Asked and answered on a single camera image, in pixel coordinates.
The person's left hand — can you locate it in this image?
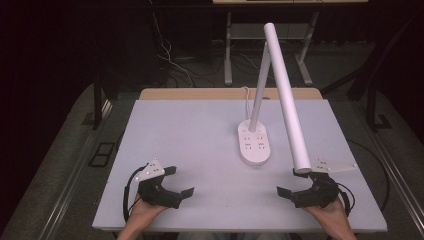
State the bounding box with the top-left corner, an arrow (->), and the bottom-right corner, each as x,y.
127,193 -> 169,232

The white desk lamp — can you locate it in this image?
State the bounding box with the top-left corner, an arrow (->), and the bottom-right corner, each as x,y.
237,22 -> 313,175

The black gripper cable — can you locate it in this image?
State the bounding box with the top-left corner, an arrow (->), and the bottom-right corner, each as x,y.
335,181 -> 356,218
122,165 -> 148,223

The white floor cable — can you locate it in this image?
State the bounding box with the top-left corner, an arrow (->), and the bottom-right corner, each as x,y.
150,12 -> 196,88

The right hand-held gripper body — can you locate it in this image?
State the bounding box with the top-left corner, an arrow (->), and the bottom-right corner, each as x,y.
291,158 -> 359,210

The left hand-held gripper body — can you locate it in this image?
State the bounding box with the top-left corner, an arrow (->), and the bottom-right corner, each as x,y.
134,158 -> 183,210

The person's right hand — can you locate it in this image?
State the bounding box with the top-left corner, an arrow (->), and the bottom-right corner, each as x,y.
303,197 -> 349,232

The black floor frame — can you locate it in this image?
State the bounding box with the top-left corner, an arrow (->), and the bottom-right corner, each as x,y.
87,141 -> 116,168

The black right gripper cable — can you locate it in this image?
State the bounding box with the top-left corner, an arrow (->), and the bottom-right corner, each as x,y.
335,181 -> 356,218

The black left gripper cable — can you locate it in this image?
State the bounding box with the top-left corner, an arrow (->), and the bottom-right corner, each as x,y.
122,165 -> 148,223

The black floor cable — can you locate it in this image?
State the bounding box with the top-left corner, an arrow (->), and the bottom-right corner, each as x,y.
346,137 -> 391,213

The grey metal table frame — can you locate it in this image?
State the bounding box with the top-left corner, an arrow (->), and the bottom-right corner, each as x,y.
223,11 -> 320,87

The black metal stand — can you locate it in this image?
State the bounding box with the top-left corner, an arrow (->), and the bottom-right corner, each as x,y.
320,14 -> 395,133
91,75 -> 118,131

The white lamp cable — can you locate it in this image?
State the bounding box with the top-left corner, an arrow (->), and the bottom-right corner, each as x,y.
241,85 -> 252,122

